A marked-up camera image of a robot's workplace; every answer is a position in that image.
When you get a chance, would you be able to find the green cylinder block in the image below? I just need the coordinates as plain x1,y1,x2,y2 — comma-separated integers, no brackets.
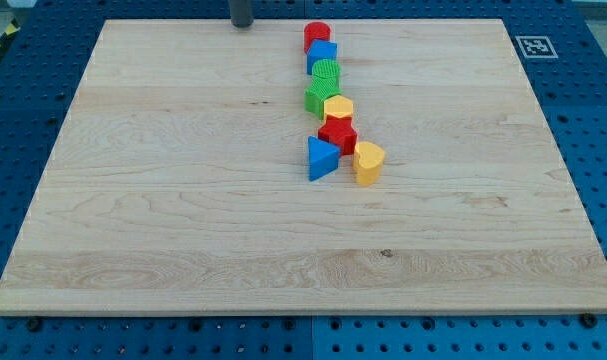
312,59,341,87

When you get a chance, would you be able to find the blue cube block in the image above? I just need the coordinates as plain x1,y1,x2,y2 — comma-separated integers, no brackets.
306,39,338,75

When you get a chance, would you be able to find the white fiducial marker tag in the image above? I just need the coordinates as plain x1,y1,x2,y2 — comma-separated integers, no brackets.
515,35,558,59

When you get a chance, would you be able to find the blue triangle block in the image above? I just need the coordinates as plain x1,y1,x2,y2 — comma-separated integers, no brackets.
308,136,341,181

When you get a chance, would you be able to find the yellow black hazard tape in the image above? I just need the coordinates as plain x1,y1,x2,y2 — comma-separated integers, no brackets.
0,18,21,62

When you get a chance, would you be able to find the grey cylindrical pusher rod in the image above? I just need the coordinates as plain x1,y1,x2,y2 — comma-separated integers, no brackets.
228,0,254,28

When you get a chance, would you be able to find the light wooden board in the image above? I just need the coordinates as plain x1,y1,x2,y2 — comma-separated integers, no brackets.
0,19,607,317

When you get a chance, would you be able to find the red star block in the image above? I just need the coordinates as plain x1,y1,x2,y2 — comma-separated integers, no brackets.
317,117,358,156

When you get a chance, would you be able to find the red cylinder block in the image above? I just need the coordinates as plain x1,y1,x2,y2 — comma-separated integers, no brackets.
303,21,331,54

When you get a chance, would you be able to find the green star block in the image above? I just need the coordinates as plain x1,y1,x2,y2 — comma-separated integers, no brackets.
304,78,342,119

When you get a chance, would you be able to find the yellow heart block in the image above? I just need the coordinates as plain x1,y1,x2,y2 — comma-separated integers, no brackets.
353,141,386,186

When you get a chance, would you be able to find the yellow hexagon block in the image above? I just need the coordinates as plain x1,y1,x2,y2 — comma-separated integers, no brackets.
323,95,354,120

